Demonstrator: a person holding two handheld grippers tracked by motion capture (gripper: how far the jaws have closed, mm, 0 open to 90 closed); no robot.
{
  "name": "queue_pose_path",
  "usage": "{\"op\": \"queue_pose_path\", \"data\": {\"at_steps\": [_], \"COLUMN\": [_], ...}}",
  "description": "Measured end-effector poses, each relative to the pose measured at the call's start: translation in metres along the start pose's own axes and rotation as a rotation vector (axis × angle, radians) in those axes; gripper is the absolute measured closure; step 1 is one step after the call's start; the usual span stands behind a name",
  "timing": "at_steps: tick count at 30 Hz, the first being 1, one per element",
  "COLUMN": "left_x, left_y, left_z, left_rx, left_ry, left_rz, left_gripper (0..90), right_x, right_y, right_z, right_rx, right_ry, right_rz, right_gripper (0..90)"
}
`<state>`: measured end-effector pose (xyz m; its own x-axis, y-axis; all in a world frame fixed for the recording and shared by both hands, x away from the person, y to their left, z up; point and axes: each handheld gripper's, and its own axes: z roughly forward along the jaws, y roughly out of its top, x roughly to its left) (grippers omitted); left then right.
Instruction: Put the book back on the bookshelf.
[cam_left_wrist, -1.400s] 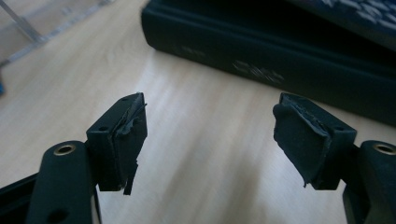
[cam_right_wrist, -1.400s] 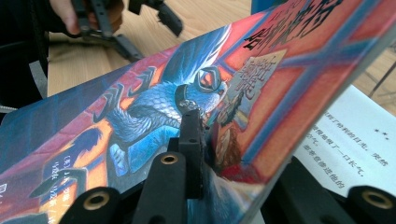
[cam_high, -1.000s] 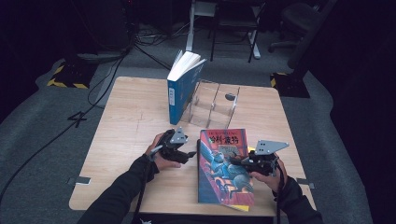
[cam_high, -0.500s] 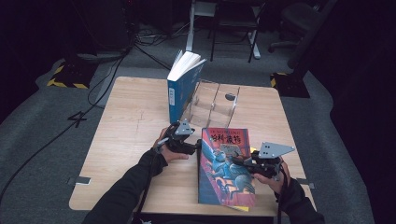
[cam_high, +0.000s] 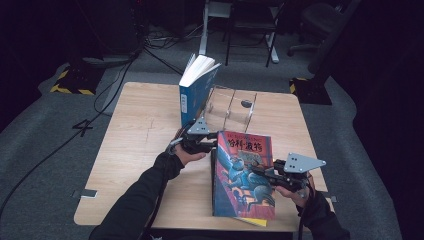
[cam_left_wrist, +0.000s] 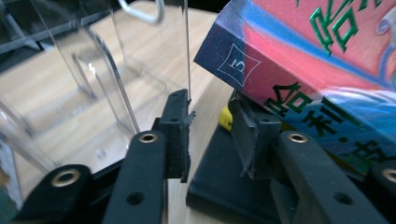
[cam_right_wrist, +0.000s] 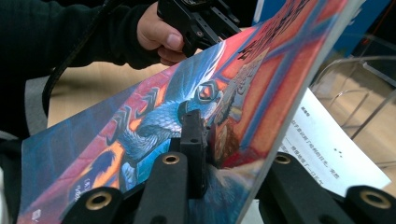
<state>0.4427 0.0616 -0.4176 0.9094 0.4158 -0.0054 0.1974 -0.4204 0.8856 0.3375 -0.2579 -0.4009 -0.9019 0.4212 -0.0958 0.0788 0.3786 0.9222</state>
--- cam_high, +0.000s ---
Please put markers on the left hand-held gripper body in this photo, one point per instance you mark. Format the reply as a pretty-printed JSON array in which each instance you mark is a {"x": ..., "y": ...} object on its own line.
[{"x": 195, "y": 140}]

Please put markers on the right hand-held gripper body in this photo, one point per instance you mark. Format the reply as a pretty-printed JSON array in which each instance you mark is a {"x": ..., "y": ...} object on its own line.
[{"x": 296, "y": 166}]

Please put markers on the red illustrated book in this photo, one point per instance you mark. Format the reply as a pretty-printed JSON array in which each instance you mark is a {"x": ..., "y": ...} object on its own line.
[{"x": 240, "y": 186}]

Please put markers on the clear acrylic book rack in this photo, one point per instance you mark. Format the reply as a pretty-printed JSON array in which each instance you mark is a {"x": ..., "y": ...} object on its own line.
[{"x": 236, "y": 110}]

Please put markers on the blue book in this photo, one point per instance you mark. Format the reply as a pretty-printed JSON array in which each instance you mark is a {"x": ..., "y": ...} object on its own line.
[{"x": 195, "y": 96}]

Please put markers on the yellow book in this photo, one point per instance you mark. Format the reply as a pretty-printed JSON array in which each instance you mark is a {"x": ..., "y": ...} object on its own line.
[{"x": 255, "y": 221}]

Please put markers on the person's left hand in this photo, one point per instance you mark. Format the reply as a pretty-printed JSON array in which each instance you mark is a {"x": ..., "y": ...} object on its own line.
[{"x": 186, "y": 157}]

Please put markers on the person's right hand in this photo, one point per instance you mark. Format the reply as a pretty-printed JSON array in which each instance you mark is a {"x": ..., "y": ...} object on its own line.
[{"x": 301, "y": 198}]

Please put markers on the grey tape strip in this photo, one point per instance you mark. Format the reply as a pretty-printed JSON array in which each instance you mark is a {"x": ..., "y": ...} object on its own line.
[
  {"x": 330, "y": 197},
  {"x": 86, "y": 193}
]

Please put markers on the yellow black striped base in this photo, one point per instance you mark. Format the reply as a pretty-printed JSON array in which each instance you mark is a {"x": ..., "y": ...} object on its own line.
[
  {"x": 78, "y": 81},
  {"x": 310, "y": 91}
]

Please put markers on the white desk leg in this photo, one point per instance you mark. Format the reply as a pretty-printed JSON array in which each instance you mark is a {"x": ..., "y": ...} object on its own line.
[
  {"x": 203, "y": 36},
  {"x": 273, "y": 50}
]

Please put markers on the black slanted stand pole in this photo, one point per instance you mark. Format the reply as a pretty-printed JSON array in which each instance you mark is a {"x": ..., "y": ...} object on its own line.
[{"x": 328, "y": 43}]

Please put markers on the dark equipment cabinet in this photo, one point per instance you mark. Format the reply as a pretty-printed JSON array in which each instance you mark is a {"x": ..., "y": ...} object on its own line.
[{"x": 113, "y": 26}]

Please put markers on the dark office chair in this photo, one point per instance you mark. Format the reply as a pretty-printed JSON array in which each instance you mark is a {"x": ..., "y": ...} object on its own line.
[{"x": 316, "y": 20}]

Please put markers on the black chair frame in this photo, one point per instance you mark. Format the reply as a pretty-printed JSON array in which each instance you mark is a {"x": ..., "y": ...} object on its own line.
[{"x": 253, "y": 23}]

